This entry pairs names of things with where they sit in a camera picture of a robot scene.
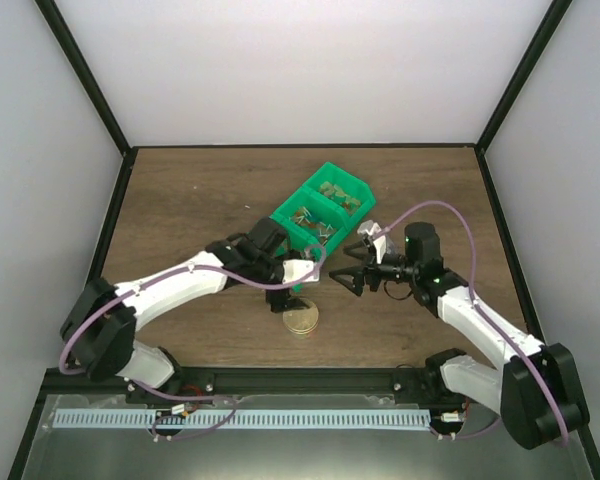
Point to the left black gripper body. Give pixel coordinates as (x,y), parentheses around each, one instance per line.
(273,298)

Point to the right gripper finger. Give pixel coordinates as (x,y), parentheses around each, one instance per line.
(358,250)
(352,278)

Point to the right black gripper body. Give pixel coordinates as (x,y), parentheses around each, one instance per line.
(410,272)

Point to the gold jar lid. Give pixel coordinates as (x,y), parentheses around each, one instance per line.
(301,320)

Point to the green bin popsicle candies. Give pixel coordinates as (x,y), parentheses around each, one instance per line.
(330,172)

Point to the green bin lollipops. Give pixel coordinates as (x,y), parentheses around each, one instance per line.
(300,238)

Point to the metal scoop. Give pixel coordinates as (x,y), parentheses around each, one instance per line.
(391,248)

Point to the clear plastic jar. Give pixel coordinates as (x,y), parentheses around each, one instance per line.
(303,335)

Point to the green bin star gummies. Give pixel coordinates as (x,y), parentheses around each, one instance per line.
(315,252)

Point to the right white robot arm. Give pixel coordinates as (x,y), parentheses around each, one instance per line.
(533,387)

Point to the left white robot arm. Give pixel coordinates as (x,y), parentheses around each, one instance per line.
(99,333)

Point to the pile of popsicle candies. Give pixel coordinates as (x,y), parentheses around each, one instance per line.
(340,197)

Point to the pile of lollipops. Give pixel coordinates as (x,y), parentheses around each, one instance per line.
(313,224)

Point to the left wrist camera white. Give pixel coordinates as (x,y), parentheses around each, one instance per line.
(300,271)

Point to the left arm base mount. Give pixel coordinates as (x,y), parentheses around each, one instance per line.
(184,383)

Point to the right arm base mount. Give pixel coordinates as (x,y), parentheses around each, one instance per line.
(423,385)

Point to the black aluminium frame rail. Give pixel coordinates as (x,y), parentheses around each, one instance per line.
(242,382)

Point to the light blue cable duct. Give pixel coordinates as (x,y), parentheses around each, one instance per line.
(250,419)

